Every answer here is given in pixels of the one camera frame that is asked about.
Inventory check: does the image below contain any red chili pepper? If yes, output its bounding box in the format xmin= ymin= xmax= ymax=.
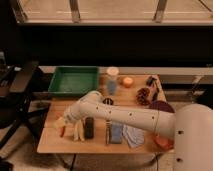
xmin=59 ymin=127 xmax=65 ymax=137

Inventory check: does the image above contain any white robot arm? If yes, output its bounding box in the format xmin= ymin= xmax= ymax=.
xmin=54 ymin=91 xmax=213 ymax=171

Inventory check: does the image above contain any small metal cup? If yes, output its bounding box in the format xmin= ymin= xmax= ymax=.
xmin=103 ymin=98 xmax=114 ymax=105

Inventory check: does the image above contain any clear plastic cup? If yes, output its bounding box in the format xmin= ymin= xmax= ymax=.
xmin=107 ymin=66 xmax=119 ymax=95

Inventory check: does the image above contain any yellow banana peel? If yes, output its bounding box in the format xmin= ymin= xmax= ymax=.
xmin=74 ymin=120 xmax=85 ymax=141

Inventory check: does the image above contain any black rectangular block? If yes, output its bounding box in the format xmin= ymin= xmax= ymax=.
xmin=85 ymin=117 xmax=94 ymax=139

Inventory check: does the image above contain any green plastic tray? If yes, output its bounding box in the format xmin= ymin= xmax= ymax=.
xmin=48 ymin=66 xmax=99 ymax=97

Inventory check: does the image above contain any metal fork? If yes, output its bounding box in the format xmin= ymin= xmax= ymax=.
xmin=106 ymin=120 xmax=110 ymax=145

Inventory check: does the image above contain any blue sponge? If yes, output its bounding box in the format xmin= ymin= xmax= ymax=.
xmin=110 ymin=123 xmax=123 ymax=144

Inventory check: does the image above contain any black office chair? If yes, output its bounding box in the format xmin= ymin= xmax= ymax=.
xmin=0 ymin=51 xmax=49 ymax=150

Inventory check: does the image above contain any blue grey cloth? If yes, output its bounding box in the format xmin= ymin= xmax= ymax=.
xmin=123 ymin=125 xmax=144 ymax=148

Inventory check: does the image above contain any orange round fruit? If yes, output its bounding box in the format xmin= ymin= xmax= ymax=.
xmin=123 ymin=77 xmax=133 ymax=88

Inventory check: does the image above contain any brown pine cone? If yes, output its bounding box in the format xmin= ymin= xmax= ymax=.
xmin=136 ymin=88 xmax=150 ymax=105

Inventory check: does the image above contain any black clip tool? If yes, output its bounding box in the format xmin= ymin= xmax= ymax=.
xmin=145 ymin=75 xmax=160 ymax=103

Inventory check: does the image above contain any dark purple plate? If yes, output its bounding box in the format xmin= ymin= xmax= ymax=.
xmin=149 ymin=100 xmax=174 ymax=113

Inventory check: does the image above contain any red brown bowl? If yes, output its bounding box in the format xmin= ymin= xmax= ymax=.
xmin=154 ymin=135 xmax=174 ymax=150

